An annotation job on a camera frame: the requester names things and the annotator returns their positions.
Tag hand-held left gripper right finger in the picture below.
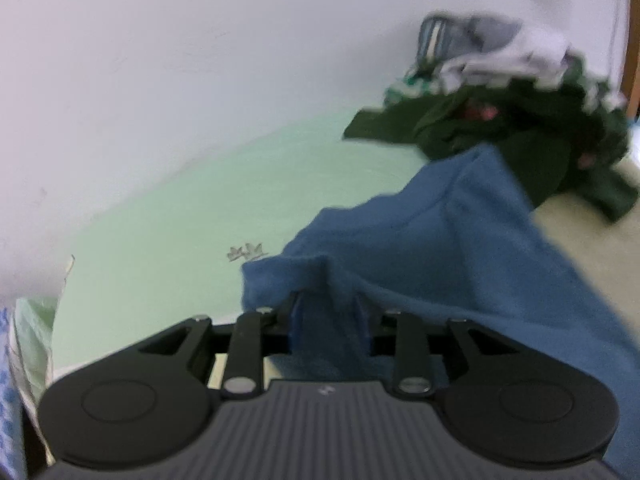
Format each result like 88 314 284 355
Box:
353 295 521 400

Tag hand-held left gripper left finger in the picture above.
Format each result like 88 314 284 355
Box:
137 292 304 400

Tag blue fleece garment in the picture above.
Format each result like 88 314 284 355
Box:
241 144 640 480

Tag pastel printed bed sheet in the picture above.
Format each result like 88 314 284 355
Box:
49 105 640 396

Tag green white striped garment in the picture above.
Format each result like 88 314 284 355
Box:
384 76 442 102

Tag dark green garment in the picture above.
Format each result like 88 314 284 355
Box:
342 55 635 222

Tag light green cloth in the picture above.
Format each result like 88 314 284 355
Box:
14 296 58 403

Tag blue patterned cloth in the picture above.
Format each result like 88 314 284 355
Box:
0 304 27 480

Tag grey garment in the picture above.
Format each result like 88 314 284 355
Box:
417 11 525 62

